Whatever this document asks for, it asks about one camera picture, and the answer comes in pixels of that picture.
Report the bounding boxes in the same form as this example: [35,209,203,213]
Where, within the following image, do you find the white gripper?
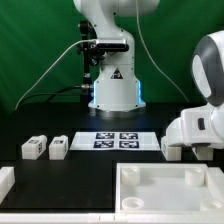
[166,103,224,149]

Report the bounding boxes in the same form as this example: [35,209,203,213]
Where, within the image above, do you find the white square tabletop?
[115,163,224,214]

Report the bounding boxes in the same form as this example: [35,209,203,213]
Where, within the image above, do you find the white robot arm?
[73,0,224,149]

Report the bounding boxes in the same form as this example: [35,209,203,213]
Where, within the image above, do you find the white marker sheet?
[70,132,160,151]

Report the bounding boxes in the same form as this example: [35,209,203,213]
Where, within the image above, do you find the white obstacle piece left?
[0,167,15,204]

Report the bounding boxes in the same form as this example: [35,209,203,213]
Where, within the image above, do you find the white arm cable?
[134,0,191,104]

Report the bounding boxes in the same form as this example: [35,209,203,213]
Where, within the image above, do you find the silver mounted camera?
[96,38,129,52]

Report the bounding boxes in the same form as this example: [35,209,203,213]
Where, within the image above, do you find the black cable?
[19,84,95,107]

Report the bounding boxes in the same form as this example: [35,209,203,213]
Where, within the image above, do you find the black camera stand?
[77,20,101,104]

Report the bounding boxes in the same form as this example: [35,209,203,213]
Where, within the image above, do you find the white front rail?
[0,213,224,224]

